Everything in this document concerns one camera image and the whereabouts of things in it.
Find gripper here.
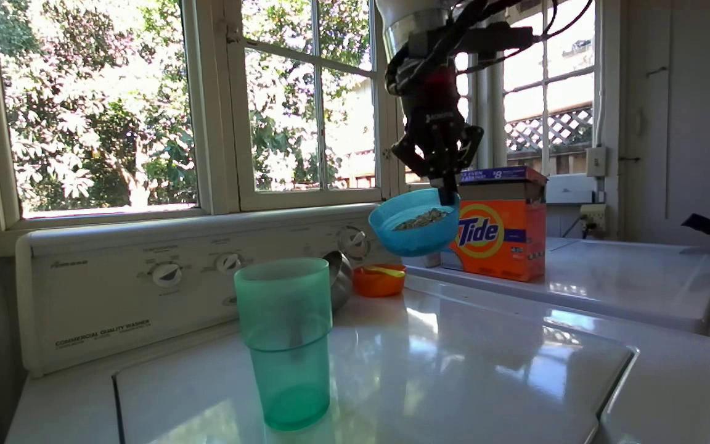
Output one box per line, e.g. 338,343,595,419
390,52,486,207

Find blue plastic bowl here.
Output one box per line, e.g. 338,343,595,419
368,188,461,258

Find orange plastic bowl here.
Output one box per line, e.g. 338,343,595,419
352,263,407,298

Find metal bowl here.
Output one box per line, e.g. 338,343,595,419
322,249,354,311

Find green translucent plastic cup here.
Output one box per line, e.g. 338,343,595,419
234,257,333,432

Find seeds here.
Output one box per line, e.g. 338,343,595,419
393,208,450,232

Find orange detergent box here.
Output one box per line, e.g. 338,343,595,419
439,166,549,283

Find washing machine knob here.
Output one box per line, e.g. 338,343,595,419
150,261,184,289
214,251,244,275
337,225,372,260

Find window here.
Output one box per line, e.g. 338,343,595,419
227,0,391,212
402,0,603,186
0,0,209,221

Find white box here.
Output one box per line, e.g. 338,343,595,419
544,174,597,205

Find white washing machine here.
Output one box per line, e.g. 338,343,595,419
5,203,710,444

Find white dryer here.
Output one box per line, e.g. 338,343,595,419
403,237,710,337

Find washing machine lid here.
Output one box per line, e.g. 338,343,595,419
112,295,640,444

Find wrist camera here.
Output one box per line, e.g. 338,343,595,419
454,22,536,57

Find wall switch plate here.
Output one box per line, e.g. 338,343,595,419
586,146,608,178

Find wall socket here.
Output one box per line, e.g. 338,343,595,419
579,203,608,236

